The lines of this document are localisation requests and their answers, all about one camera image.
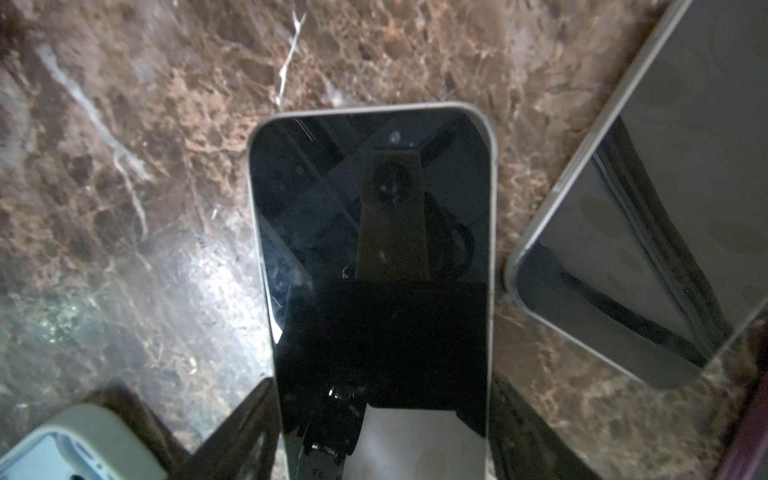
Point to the light blue case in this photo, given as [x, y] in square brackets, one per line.
[85, 441]

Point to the black phone grey edge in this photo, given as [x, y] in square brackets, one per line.
[651, 249]

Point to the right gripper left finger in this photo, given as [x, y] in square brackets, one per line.
[245, 444]

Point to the black phone purple edge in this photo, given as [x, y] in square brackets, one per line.
[746, 458]

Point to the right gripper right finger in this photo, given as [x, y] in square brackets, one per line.
[522, 444]

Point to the black phone silver edge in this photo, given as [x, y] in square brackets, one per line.
[376, 233]

